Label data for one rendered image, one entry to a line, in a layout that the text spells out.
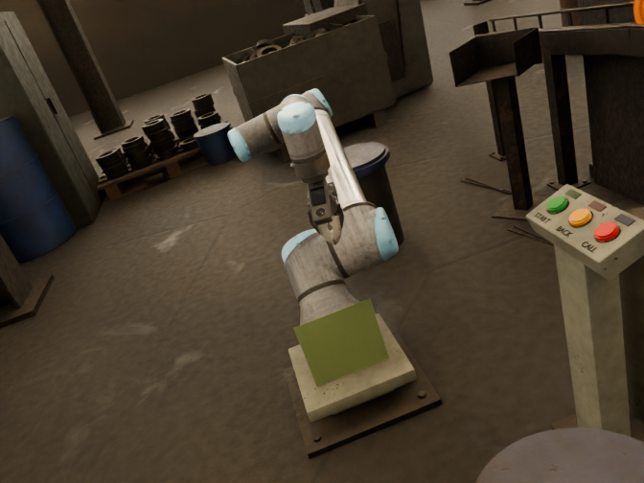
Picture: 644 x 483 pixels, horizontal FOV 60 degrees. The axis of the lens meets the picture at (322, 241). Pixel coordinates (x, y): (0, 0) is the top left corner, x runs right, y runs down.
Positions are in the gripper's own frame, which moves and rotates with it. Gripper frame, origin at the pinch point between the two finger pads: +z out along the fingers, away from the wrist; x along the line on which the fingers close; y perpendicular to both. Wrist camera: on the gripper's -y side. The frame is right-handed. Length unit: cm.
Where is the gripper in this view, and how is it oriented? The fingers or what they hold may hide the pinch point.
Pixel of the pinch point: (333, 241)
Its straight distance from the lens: 149.5
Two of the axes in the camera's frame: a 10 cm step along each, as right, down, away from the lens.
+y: 0.1, -5.2, 8.5
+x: -9.6, 2.3, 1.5
